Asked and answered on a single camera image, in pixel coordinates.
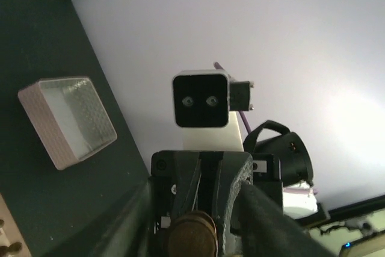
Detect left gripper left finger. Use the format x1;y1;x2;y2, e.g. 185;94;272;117
45;180;154;256

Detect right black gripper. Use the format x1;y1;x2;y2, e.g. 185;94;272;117
150;150;283;256

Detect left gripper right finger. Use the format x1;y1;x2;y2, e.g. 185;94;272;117
238;183;334;257

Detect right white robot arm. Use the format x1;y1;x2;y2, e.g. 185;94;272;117
150;120;330;256

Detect wooden chess board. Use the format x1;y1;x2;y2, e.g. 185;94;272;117
1;196;31;257

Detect pink rimmed metal tray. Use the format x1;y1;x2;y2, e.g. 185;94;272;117
17;76;117;170

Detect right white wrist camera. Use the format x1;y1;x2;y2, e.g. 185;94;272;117
171;69;254;152

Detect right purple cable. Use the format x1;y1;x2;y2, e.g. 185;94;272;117
212;61;259;134

